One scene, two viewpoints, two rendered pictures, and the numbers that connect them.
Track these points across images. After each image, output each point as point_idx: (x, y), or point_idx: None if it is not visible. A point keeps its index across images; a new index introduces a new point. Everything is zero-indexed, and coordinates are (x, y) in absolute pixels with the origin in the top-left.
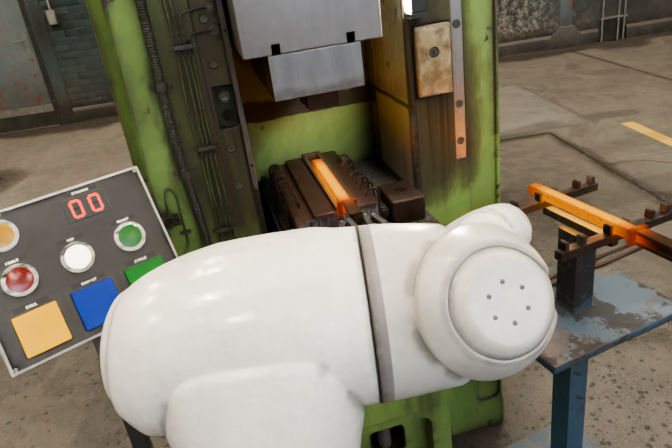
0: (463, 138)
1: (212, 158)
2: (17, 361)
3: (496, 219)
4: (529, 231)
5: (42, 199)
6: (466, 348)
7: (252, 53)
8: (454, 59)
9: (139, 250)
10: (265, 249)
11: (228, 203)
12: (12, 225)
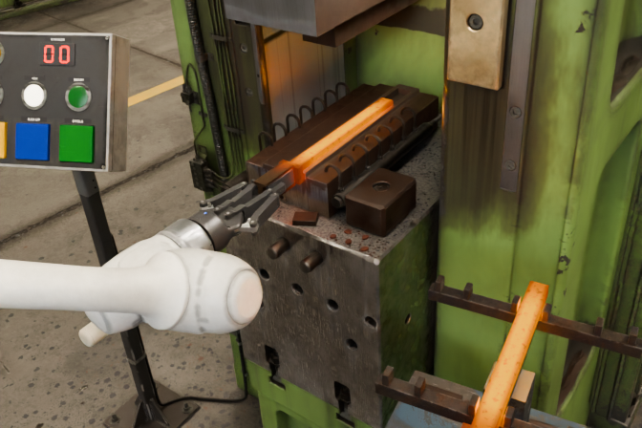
0: (514, 164)
1: (225, 51)
2: None
3: (175, 272)
4: (221, 313)
5: (29, 34)
6: None
7: None
8: (516, 43)
9: (80, 113)
10: None
11: (238, 105)
12: (1, 48)
